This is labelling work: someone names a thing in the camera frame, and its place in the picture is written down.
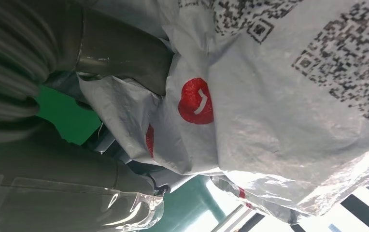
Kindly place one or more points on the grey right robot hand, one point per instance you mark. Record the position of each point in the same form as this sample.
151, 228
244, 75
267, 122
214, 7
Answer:
59, 192

